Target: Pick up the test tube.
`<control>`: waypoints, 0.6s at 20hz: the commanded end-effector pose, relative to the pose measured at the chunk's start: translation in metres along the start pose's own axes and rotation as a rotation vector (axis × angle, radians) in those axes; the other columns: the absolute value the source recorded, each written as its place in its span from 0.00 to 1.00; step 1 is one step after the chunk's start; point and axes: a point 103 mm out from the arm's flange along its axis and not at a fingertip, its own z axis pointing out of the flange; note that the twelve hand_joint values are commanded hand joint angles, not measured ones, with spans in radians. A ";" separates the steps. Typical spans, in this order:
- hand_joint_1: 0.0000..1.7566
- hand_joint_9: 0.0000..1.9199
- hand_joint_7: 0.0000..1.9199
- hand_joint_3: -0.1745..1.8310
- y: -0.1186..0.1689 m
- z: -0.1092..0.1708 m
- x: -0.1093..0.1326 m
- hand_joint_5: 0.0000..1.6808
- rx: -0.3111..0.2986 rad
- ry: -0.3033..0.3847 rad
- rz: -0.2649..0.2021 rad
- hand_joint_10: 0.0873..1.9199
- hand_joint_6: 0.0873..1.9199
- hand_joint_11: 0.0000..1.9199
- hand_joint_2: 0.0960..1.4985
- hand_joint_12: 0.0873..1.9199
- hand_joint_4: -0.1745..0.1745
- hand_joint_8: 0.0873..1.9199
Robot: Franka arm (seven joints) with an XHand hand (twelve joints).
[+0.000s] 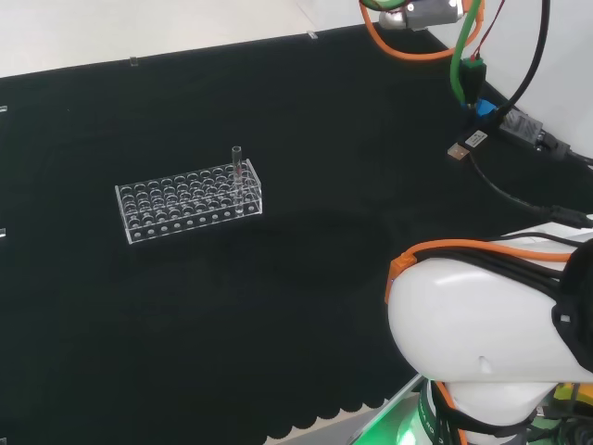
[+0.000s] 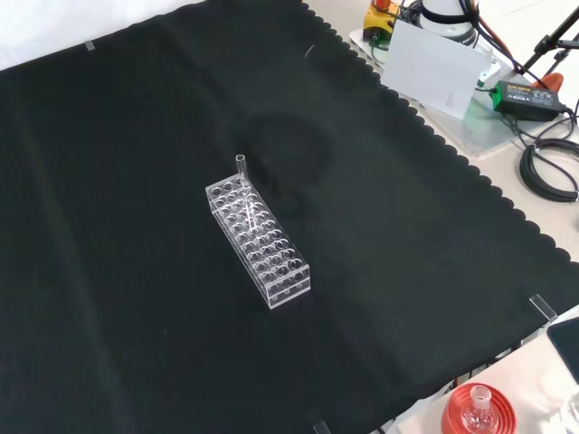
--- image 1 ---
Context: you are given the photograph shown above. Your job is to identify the thin red wire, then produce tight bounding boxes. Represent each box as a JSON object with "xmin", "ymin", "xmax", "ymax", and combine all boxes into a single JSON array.
[{"xmin": 469, "ymin": 0, "xmax": 507, "ymax": 62}]

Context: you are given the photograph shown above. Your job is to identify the pale metal base plate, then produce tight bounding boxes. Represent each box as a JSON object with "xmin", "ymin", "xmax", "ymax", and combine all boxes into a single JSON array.
[{"xmin": 351, "ymin": 374, "xmax": 425, "ymax": 445}]

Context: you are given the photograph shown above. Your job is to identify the clear glass test tube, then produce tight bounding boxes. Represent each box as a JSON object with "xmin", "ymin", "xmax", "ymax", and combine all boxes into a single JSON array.
[{"xmin": 231, "ymin": 146, "xmax": 246, "ymax": 217}]

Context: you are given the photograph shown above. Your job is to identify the black bench cloth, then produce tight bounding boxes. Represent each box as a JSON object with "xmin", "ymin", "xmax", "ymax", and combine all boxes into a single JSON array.
[{"xmin": 0, "ymin": 21, "xmax": 593, "ymax": 445}]

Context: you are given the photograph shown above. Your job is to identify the green cable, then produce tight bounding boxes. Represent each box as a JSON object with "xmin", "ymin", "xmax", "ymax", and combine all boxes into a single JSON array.
[{"xmin": 360, "ymin": 0, "xmax": 488, "ymax": 108}]

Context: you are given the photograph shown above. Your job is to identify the thick black cable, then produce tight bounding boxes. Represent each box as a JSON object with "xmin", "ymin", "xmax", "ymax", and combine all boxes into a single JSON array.
[{"xmin": 498, "ymin": 0, "xmax": 555, "ymax": 120}]

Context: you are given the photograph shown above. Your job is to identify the clear plastic test tube rack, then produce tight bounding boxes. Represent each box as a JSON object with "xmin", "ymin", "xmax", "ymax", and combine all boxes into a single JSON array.
[{"xmin": 114, "ymin": 158, "xmax": 264, "ymax": 246}]

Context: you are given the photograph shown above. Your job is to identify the yellow stop button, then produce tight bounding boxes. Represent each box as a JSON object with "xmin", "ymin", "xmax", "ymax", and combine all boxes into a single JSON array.
[{"xmin": 551, "ymin": 382, "xmax": 593, "ymax": 405}]

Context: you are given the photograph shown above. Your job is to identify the grey cable adapter block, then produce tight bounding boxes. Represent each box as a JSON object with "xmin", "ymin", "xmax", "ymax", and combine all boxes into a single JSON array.
[{"xmin": 502, "ymin": 110, "xmax": 572, "ymax": 159}]

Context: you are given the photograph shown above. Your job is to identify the black cable with USB plug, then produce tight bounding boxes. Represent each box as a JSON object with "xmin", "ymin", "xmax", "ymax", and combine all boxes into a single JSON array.
[{"xmin": 447, "ymin": 129, "xmax": 593, "ymax": 228}]

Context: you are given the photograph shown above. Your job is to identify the blue cable connector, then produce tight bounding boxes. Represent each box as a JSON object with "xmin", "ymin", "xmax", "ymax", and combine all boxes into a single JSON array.
[{"xmin": 475, "ymin": 97, "xmax": 498, "ymax": 121}]

